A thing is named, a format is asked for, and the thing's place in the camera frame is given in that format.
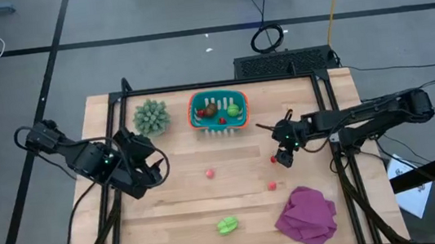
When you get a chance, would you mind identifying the potted green succulent plant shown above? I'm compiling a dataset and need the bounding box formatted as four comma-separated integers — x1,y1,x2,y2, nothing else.
130,95,174,140

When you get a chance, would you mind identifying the green bell pepper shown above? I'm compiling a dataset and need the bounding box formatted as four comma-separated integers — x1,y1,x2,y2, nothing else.
215,214,241,237

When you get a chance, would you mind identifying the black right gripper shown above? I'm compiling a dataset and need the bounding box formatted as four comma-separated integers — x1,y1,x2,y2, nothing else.
255,116,310,172

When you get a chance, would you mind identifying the brown kiwi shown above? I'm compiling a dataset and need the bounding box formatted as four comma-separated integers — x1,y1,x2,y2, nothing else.
202,101,220,118

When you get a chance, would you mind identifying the purple cloth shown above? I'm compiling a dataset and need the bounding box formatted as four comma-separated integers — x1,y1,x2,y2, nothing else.
269,182,341,244

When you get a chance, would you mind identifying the black power cable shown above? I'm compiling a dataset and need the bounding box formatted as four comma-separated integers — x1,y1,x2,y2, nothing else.
55,178,108,244

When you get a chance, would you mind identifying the green round lettuce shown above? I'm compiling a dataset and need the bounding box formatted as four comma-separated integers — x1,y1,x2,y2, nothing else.
225,102,242,118

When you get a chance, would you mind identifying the teal basket with orange rim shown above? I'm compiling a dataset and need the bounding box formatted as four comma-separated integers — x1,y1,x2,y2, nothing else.
184,86,253,139

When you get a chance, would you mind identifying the black computer tower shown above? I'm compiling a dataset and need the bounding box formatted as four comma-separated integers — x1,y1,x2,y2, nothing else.
231,43,342,82

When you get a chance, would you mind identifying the black desk beam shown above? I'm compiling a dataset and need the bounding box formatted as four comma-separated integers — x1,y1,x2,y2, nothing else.
386,149,435,196

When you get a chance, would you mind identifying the black metal table frame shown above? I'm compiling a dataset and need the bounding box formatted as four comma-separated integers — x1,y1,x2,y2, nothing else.
42,47,411,244

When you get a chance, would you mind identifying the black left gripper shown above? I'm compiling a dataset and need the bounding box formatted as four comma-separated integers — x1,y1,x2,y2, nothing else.
106,122,169,203

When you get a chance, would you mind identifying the coiled black cable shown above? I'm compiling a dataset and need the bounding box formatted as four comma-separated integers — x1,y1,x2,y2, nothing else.
245,0,286,56

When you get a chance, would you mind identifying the yellow cable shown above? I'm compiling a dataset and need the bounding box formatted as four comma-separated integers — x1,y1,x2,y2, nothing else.
321,0,354,47

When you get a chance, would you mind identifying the white paper sheet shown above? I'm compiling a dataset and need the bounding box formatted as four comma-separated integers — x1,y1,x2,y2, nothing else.
384,149,435,223

